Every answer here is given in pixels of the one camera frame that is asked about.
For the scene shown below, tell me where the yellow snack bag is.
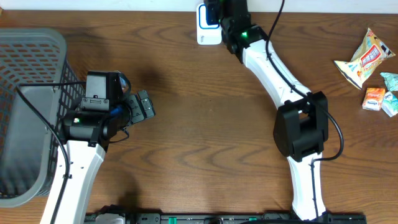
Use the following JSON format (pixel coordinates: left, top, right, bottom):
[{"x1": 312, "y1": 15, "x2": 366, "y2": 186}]
[{"x1": 333, "y1": 28, "x2": 396, "y2": 90}]

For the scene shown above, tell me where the orange small carton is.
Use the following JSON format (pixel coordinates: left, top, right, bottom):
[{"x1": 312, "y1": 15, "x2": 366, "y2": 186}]
[{"x1": 362, "y1": 88, "x2": 386, "y2": 111}]

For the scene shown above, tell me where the mint green pack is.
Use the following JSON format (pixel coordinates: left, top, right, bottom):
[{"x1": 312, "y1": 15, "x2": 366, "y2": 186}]
[{"x1": 381, "y1": 72, "x2": 398, "y2": 91}]

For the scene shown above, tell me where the teal small carton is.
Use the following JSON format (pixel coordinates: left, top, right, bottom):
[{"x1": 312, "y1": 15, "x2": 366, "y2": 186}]
[{"x1": 382, "y1": 91, "x2": 397, "y2": 117}]

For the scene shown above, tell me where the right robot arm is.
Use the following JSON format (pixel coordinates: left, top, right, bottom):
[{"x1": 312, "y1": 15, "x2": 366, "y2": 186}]
[{"x1": 197, "y1": 1, "x2": 329, "y2": 221}]

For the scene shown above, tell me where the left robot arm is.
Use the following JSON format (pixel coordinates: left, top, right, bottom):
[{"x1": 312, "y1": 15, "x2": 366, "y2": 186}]
[{"x1": 41, "y1": 71, "x2": 155, "y2": 223}]

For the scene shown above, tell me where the white barcode scanner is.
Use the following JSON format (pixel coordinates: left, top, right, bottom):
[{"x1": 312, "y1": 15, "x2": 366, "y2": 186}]
[{"x1": 196, "y1": 3, "x2": 222, "y2": 45}]

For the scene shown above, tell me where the grey plastic shopping basket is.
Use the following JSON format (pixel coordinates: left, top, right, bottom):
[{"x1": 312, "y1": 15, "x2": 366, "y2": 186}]
[{"x1": 1, "y1": 28, "x2": 85, "y2": 208}]

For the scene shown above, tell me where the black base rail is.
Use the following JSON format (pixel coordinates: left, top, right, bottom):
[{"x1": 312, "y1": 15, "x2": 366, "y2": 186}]
[{"x1": 83, "y1": 212, "x2": 368, "y2": 224}]

